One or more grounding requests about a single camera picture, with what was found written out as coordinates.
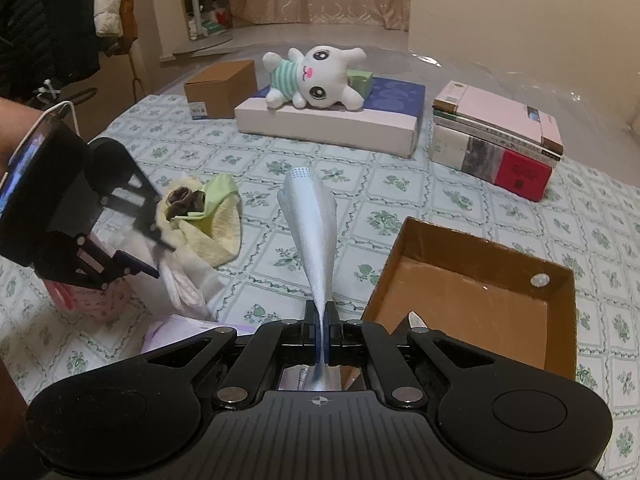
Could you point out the white cloth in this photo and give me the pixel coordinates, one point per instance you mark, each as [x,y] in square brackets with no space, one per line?
[195,280]

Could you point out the light blue face mask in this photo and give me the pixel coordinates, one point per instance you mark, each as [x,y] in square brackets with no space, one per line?
[310,220]

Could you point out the thin black-spined book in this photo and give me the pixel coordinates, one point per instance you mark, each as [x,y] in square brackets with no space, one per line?
[500,140]

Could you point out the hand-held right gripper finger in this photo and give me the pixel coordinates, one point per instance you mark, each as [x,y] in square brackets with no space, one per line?
[318,332]
[328,332]

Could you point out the floral green white tablecloth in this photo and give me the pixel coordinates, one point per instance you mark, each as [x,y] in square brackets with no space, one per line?
[350,195]

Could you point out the small green box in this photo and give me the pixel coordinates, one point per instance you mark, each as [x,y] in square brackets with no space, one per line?
[362,82]

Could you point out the pink book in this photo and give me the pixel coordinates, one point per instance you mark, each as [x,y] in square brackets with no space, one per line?
[500,110]

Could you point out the purple tissue pack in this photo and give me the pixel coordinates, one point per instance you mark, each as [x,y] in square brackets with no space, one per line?
[175,332]

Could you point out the small closed cardboard box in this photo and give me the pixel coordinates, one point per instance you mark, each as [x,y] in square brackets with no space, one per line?
[220,90]

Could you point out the person's left forearm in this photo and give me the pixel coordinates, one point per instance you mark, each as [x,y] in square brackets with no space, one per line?
[15,125]

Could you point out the orange brown jacket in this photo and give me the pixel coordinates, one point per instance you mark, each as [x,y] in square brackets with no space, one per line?
[127,10]

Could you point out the pale yellow towel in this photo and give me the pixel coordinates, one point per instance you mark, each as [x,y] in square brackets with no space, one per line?
[220,242]

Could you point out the light green cloth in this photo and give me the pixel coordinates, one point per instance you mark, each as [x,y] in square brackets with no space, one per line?
[220,190]

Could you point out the thin green-edged book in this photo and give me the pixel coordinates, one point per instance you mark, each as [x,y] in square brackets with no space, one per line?
[465,119]

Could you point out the black puffer jacket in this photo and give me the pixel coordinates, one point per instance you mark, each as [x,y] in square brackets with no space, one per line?
[45,25]

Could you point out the white box blue top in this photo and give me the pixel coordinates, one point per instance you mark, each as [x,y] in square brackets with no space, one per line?
[325,130]

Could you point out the white plush toy striped shirt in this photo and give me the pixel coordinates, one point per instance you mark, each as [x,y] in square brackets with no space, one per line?
[320,80]

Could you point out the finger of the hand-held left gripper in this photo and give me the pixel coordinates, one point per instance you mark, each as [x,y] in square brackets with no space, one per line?
[145,210]
[110,265]

